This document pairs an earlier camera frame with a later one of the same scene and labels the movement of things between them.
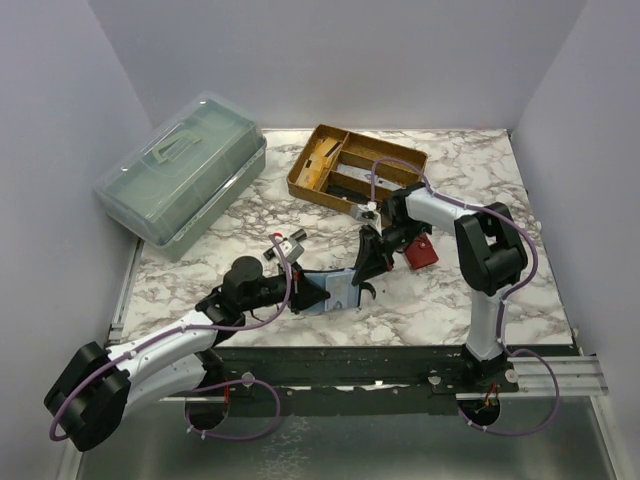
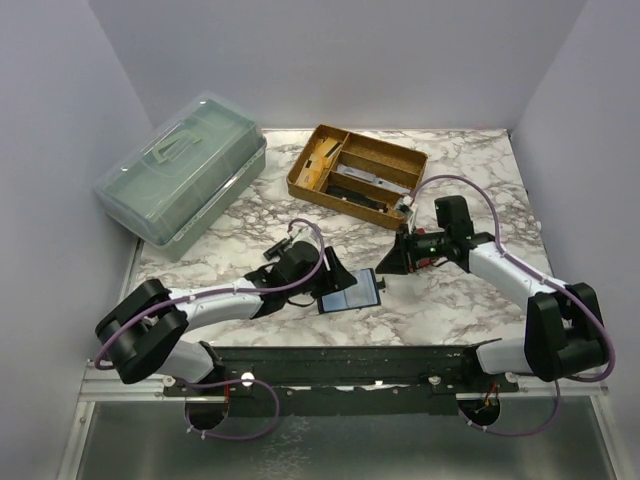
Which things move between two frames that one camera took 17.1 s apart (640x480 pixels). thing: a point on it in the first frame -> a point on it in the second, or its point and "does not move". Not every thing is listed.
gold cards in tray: [321, 159] does not move
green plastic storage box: [175, 185] does not move
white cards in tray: [366, 175] does not move
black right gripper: [377, 253] -> [406, 248]
